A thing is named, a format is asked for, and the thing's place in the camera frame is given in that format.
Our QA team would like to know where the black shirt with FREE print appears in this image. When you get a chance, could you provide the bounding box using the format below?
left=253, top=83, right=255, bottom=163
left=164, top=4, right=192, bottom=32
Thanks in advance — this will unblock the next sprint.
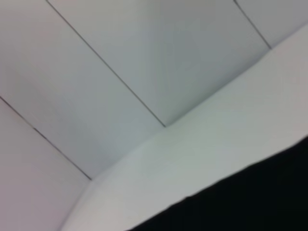
left=127, top=136, right=308, bottom=231

